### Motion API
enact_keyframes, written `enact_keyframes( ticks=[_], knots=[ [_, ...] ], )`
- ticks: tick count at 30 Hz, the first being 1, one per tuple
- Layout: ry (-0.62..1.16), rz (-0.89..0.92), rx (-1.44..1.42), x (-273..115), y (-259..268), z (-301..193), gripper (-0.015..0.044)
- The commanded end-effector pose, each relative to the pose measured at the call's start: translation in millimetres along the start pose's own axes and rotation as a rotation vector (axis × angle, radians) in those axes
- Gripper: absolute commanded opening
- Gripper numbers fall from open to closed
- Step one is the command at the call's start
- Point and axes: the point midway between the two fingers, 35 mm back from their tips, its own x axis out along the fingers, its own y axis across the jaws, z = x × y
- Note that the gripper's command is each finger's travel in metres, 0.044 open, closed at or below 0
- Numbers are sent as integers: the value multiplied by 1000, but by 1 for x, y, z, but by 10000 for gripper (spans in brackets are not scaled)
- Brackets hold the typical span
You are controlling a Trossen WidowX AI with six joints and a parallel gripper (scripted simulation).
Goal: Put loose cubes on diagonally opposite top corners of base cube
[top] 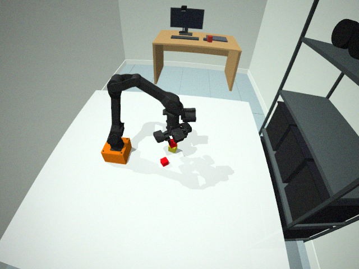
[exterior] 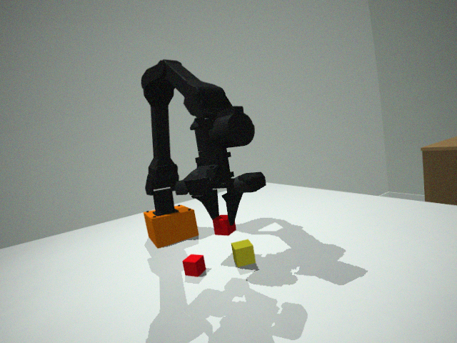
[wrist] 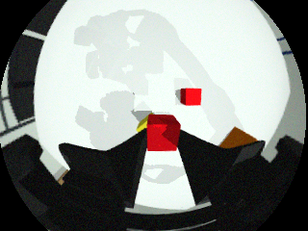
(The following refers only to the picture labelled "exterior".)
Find red cube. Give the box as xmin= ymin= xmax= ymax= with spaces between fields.
xmin=213 ymin=215 xmax=236 ymax=235
xmin=182 ymin=254 xmax=206 ymax=277

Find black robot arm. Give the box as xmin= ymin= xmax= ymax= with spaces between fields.
xmin=141 ymin=59 xmax=255 ymax=216

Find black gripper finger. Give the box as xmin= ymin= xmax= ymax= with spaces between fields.
xmin=221 ymin=193 xmax=243 ymax=226
xmin=191 ymin=189 xmax=219 ymax=221

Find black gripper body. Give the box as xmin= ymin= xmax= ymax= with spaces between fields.
xmin=174 ymin=148 xmax=266 ymax=195

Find yellow cube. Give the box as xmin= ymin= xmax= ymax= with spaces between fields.
xmin=231 ymin=239 xmax=256 ymax=267

